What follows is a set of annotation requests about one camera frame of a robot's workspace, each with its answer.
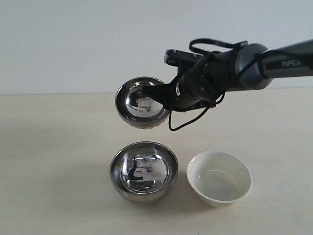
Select black camera cable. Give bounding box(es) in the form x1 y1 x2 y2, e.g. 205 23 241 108
167 38 247 132

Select small dimpled steel bowl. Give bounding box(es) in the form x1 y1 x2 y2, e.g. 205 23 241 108
115 76 170 129

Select white ceramic bowl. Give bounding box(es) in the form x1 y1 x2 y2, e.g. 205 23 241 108
186 150 253 207

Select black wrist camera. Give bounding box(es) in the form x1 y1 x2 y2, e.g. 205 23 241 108
164 49 202 74

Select large plain steel bowl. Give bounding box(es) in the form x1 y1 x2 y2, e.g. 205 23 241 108
110 141 179 204

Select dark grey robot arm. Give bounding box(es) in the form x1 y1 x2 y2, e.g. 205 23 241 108
141 38 313 112

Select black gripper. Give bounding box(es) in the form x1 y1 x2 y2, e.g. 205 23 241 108
142 57 222 111

